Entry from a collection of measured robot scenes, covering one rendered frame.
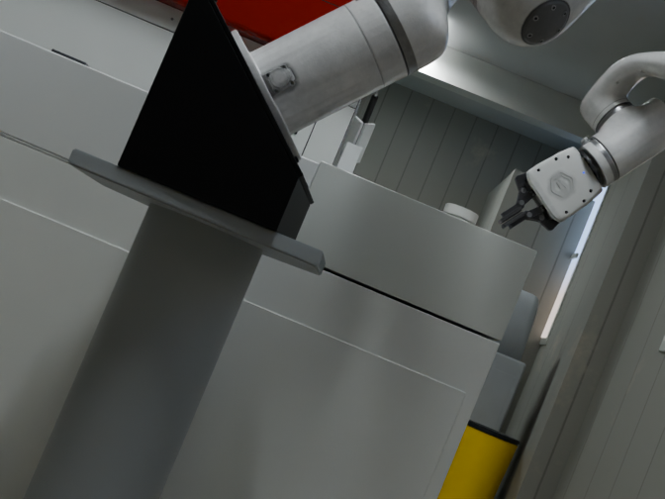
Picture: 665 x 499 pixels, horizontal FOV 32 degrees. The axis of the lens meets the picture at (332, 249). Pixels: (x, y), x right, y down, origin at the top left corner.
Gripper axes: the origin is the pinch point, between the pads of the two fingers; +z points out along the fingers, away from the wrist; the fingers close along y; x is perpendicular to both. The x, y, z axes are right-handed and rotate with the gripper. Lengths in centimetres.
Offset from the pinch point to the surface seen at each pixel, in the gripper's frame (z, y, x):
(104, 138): 49, -42, -21
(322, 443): 46, 13, -19
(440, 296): 19.3, 4.6, -19.2
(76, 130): 52, -45, -22
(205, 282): 46, -13, -47
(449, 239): 13.5, -1.9, -19.5
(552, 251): -145, 23, 644
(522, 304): -87, 38, 535
